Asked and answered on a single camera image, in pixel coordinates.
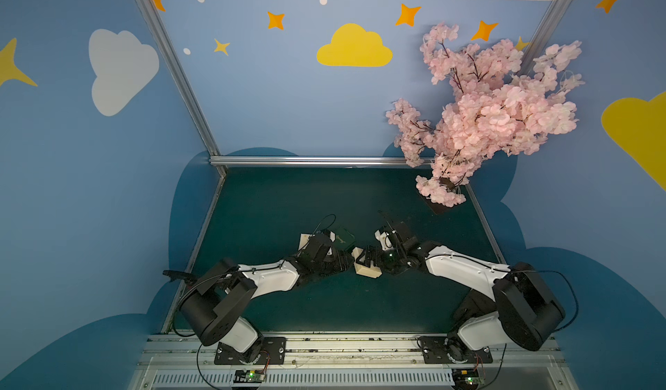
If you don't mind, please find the green jewelry box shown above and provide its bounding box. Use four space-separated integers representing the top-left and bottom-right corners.
333 228 356 252

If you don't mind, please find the cream flower print box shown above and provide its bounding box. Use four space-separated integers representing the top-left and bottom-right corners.
351 247 383 279

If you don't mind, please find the white lift-off lid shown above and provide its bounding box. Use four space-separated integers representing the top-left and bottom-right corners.
298 234 314 252

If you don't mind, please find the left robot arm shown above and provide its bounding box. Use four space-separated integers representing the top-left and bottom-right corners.
177 230 355 358

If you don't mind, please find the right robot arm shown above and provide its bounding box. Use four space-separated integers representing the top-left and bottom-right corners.
352 223 565 353

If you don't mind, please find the right green circuit board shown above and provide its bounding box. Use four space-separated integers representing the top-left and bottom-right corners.
451 369 484 390

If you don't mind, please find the green circuit board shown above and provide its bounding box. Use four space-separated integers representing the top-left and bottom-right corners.
451 369 484 390
233 370 266 384

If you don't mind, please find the left green circuit board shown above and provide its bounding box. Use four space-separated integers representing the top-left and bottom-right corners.
233 370 266 384

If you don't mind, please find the pink cherry blossom tree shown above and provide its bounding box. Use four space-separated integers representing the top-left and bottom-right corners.
386 23 584 208

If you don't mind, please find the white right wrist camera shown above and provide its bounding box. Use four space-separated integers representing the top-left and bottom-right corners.
375 230 395 251

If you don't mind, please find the aluminium back frame rail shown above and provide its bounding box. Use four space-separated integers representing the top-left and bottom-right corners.
209 155 407 168

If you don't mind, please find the front aluminium rail base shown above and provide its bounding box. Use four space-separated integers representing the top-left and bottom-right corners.
129 332 578 389

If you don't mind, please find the aluminium right frame post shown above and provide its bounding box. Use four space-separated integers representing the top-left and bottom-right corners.
519 0 573 75

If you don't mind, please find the aluminium frame post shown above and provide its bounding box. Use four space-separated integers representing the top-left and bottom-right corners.
135 0 220 159
519 0 573 75

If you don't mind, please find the aluminium left frame post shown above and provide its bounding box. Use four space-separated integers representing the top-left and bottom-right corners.
135 0 220 159

